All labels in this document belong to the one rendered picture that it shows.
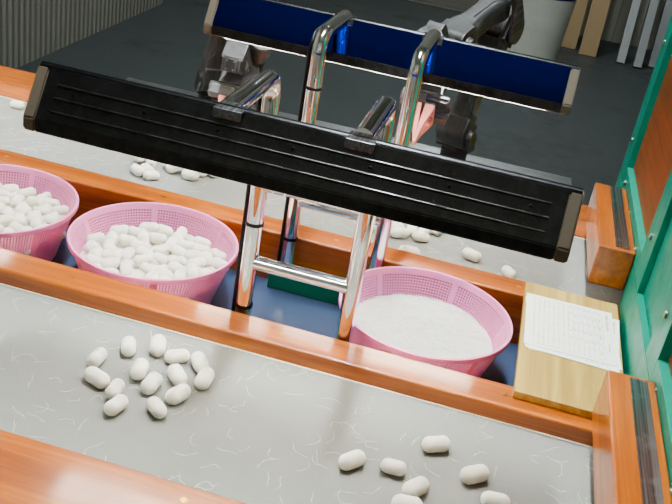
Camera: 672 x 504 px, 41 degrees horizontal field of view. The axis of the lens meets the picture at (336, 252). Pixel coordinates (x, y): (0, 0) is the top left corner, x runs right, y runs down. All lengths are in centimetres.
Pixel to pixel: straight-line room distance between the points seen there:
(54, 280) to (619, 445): 78
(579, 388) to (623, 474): 29
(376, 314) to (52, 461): 58
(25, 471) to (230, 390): 29
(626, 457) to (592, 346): 38
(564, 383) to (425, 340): 22
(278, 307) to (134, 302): 29
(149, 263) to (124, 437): 41
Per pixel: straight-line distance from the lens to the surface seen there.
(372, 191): 96
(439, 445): 113
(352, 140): 97
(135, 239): 150
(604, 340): 140
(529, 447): 120
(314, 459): 109
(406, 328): 138
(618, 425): 107
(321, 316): 148
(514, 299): 149
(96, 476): 100
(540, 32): 587
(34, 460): 102
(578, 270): 169
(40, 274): 134
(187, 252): 147
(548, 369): 129
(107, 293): 130
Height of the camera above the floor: 143
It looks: 27 degrees down
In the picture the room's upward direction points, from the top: 10 degrees clockwise
